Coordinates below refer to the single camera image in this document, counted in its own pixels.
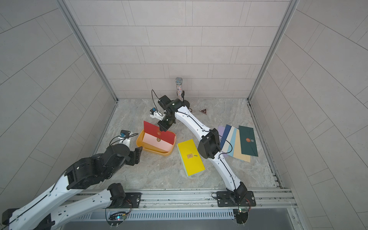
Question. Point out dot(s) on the left circuit board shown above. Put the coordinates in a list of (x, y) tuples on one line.
[(117, 218)]

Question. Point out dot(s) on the purple envelope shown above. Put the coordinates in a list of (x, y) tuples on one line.
[(221, 130)]

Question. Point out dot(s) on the white envelope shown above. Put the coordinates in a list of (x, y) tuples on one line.
[(229, 144)]

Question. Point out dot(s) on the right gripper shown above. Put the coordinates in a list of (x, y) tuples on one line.
[(166, 125)]

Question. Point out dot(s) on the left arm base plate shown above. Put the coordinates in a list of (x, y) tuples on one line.
[(126, 201)]

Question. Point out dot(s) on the yellow envelope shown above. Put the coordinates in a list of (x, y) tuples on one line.
[(190, 157)]

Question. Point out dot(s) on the navy blue envelope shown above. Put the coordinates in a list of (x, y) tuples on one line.
[(223, 143)]

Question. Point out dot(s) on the dark green envelope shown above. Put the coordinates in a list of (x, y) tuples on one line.
[(248, 142)]

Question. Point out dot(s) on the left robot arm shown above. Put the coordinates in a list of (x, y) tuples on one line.
[(49, 211)]

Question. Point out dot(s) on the aluminium mounting rail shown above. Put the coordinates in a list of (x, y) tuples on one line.
[(177, 199)]

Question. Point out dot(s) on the right circuit board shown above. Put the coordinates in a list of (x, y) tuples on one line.
[(241, 217)]

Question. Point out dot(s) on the pink envelope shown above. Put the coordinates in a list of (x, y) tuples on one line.
[(158, 143)]

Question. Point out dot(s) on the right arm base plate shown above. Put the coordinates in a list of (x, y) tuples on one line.
[(230, 199)]

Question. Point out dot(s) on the light blue envelope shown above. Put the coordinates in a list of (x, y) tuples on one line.
[(231, 140)]

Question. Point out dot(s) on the red envelope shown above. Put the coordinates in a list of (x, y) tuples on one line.
[(154, 130)]

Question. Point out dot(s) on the circuit board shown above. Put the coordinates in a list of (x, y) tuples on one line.
[(241, 217), (117, 218)]

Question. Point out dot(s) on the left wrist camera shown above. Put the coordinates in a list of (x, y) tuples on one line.
[(124, 137)]

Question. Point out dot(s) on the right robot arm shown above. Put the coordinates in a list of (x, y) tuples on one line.
[(209, 143)]

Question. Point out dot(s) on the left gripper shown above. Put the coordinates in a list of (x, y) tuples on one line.
[(136, 155)]

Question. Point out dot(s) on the yellow storage tray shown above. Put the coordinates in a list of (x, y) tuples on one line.
[(149, 148)]

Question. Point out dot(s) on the tan envelope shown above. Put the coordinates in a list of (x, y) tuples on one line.
[(238, 151)]

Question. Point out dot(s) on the light green envelope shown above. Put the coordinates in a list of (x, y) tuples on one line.
[(181, 161)]

